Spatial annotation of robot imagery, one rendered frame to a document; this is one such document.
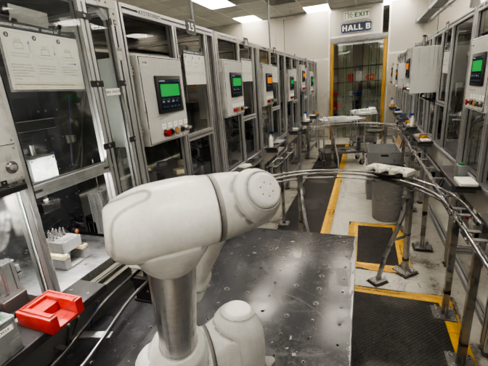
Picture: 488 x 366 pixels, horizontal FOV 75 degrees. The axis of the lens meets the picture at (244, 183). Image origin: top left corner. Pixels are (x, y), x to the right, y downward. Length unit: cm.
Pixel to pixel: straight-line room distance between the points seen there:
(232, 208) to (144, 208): 15
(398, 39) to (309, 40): 214
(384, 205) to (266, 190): 343
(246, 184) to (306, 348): 90
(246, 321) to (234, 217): 54
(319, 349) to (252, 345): 34
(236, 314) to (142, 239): 58
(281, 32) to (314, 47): 98
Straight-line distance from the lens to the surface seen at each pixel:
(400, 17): 930
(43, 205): 159
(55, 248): 163
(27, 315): 130
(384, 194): 389
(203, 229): 54
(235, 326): 104
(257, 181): 54
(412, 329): 255
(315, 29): 935
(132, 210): 54
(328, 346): 135
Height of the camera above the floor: 162
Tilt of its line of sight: 17 degrees down
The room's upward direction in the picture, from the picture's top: 4 degrees counter-clockwise
